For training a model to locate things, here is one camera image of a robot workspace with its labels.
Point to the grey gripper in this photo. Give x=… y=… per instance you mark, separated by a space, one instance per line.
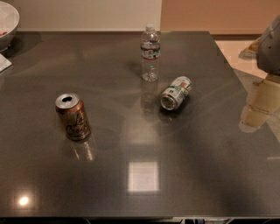
x=269 y=51

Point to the white paper sheet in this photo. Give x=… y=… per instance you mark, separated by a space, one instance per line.
x=4 y=63

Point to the clear plastic water bottle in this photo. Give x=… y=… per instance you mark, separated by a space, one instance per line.
x=150 y=53

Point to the orange soda can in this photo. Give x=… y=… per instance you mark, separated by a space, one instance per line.
x=72 y=114

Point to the white bowl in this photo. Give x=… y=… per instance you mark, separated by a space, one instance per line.
x=9 y=20

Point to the green white 7up can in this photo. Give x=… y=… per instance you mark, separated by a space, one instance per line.
x=177 y=91

